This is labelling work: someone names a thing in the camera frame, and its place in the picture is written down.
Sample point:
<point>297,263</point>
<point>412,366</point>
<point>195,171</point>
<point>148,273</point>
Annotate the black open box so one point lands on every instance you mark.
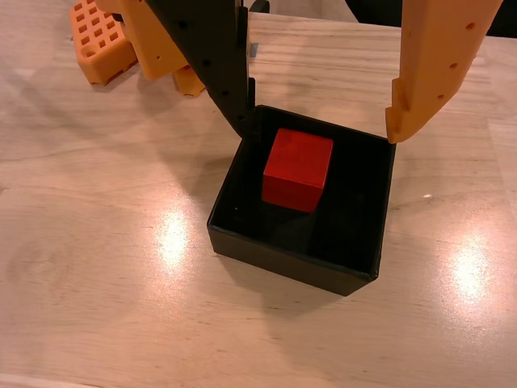
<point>355,210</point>

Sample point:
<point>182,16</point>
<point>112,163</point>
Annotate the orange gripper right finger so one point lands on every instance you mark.
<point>432,68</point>

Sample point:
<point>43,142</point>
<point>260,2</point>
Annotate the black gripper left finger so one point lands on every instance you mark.
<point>218,60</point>

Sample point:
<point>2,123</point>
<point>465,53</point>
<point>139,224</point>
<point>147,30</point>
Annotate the black table clamp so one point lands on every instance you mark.
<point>259,5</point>

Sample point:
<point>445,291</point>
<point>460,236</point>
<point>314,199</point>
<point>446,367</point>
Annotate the red cube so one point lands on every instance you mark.
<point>297,174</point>

